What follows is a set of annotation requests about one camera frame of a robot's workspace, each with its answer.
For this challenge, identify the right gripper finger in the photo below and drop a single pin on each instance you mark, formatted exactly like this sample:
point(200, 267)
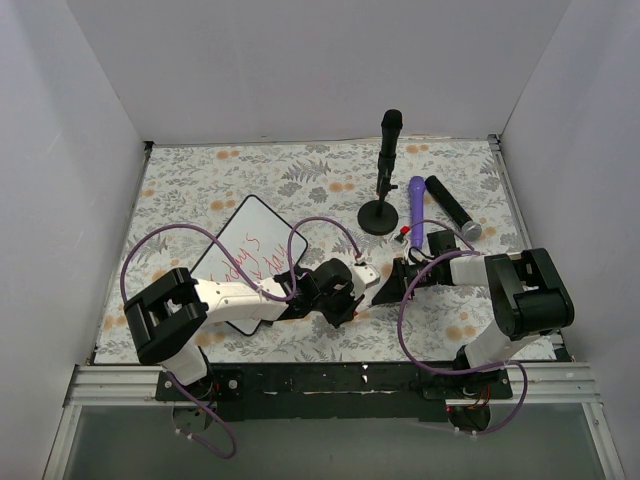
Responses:
point(383, 297)
point(397, 282)

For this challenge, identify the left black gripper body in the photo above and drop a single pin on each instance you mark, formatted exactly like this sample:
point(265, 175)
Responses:
point(343, 306)

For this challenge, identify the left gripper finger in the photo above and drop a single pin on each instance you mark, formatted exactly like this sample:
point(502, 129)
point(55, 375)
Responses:
point(338, 318)
point(352, 310)

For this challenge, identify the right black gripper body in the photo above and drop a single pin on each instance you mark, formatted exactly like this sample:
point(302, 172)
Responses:
point(401, 276)

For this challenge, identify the small black-framed whiteboard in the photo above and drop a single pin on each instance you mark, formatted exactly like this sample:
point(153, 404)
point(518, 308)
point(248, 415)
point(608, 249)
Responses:
point(257, 238)

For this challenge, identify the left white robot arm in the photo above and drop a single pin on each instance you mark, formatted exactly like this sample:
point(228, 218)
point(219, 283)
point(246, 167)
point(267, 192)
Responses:
point(164, 318)

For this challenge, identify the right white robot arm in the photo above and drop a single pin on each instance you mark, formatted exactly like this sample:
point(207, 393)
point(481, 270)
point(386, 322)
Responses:
point(528, 298)

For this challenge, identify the black handheld microphone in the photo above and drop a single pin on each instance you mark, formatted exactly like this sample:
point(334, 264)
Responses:
point(470, 229)

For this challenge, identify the black round microphone stand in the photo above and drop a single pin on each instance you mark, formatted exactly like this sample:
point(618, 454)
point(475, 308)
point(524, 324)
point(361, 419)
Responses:
point(378, 217)

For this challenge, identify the floral patterned table mat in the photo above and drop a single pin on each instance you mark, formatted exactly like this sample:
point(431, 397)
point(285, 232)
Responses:
point(189, 192)

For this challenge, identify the purple microphone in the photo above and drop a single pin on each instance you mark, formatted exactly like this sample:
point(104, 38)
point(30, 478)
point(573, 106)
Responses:
point(416, 190)

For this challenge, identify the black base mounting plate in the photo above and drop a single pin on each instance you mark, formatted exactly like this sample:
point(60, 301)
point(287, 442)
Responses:
point(343, 390)

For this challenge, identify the black microphone on stand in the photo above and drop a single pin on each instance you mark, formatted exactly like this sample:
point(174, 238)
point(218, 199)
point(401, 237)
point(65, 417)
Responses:
point(391, 126)

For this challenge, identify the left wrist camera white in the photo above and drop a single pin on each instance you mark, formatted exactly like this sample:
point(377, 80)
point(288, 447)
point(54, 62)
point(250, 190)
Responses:
point(364, 277)

